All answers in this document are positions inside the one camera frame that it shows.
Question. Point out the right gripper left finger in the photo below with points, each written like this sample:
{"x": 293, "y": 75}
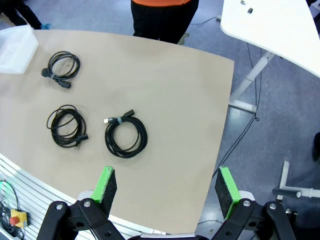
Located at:
{"x": 106, "y": 185}

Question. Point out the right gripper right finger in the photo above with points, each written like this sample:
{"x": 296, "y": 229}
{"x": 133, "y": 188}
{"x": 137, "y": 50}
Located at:
{"x": 226, "y": 190}

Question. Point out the black machine base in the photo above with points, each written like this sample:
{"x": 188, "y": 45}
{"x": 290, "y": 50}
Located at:
{"x": 307, "y": 225}

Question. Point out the yellow emergency stop box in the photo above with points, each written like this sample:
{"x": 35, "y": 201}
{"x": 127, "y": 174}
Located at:
{"x": 21, "y": 215}

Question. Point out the black shoe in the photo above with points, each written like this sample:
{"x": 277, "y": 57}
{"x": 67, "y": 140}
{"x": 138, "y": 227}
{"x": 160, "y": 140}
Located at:
{"x": 317, "y": 147}

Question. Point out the clear plastic storage container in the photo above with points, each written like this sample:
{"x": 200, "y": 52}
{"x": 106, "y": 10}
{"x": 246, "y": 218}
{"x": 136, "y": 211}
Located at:
{"x": 15, "y": 50}

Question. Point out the white rounded table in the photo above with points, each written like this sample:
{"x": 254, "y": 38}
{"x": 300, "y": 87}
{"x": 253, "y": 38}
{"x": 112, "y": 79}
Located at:
{"x": 275, "y": 25}

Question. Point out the person in orange hoodie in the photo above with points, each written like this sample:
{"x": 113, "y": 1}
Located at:
{"x": 160, "y": 20}

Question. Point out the small black clip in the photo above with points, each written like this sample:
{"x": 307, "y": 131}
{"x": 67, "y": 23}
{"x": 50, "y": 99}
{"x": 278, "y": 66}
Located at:
{"x": 250, "y": 10}

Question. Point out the bystander in black trousers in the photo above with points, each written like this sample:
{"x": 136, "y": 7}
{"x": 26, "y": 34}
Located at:
{"x": 22, "y": 10}

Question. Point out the white metal stand frame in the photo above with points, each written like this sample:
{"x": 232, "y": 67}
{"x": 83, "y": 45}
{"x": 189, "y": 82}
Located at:
{"x": 285, "y": 175}

